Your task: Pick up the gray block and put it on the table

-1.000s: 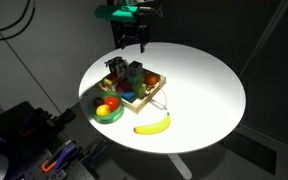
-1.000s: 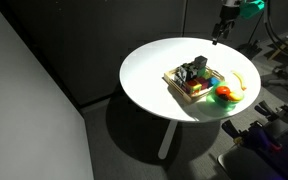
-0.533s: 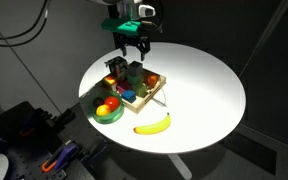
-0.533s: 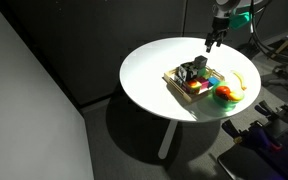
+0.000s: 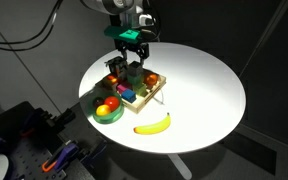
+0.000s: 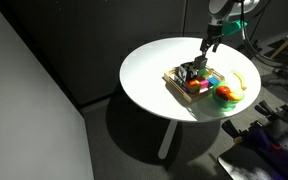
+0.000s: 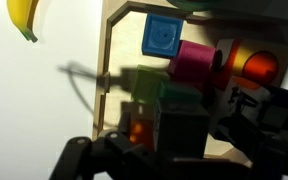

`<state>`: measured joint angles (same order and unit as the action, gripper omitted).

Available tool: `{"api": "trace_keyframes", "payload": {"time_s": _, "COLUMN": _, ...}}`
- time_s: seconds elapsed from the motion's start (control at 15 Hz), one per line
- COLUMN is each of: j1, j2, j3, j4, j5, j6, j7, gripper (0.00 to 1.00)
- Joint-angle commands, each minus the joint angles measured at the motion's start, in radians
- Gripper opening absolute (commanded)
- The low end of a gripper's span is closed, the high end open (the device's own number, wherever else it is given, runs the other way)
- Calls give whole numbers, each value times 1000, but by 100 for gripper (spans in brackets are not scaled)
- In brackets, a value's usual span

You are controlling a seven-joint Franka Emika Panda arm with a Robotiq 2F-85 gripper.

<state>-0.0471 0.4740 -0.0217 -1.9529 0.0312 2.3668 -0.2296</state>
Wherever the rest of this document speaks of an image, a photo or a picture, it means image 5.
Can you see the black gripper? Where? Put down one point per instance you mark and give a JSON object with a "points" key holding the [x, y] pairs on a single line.
{"points": [[132, 46]]}

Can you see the gray toy block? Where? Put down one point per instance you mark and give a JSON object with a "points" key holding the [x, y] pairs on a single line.
{"points": [[134, 68]]}

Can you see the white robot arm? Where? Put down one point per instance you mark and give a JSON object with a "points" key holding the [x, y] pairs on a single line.
{"points": [[117, 5]]}

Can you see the black white checkered block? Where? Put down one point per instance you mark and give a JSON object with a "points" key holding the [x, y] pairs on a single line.
{"points": [[116, 65]]}

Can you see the teal green block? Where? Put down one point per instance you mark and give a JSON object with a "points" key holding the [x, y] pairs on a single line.
{"points": [[134, 80]]}

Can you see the orange red patterned block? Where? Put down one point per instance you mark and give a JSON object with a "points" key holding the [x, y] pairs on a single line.
{"points": [[110, 80]]}

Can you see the magenta block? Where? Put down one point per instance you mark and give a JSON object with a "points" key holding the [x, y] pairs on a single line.
{"points": [[123, 87]]}

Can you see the light green block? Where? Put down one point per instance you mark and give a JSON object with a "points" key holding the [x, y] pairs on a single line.
{"points": [[140, 89]]}

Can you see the blue block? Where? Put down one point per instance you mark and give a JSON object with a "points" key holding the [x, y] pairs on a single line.
{"points": [[128, 95]]}

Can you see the wooden tray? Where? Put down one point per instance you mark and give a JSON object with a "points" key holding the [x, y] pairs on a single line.
{"points": [[140, 106]]}

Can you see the red toy apple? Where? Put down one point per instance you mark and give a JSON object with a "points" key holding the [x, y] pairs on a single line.
{"points": [[112, 102]]}

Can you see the dark toy plum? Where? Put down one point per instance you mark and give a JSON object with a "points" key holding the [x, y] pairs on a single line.
{"points": [[98, 101]]}

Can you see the yellow toy fruit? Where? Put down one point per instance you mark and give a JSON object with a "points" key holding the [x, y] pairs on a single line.
{"points": [[103, 110]]}

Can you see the green bowl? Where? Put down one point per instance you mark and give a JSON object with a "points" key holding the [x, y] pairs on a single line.
{"points": [[113, 118]]}

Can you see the yellow toy banana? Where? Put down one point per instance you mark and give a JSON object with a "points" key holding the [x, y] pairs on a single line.
{"points": [[152, 127]]}

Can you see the white table leg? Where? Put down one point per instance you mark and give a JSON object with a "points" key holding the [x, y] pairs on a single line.
{"points": [[180, 166]]}

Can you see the black perforated board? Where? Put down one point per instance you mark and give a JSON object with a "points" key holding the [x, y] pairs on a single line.
{"points": [[27, 161]]}

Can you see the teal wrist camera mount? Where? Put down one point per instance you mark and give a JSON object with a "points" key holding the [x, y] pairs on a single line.
{"points": [[122, 33]]}

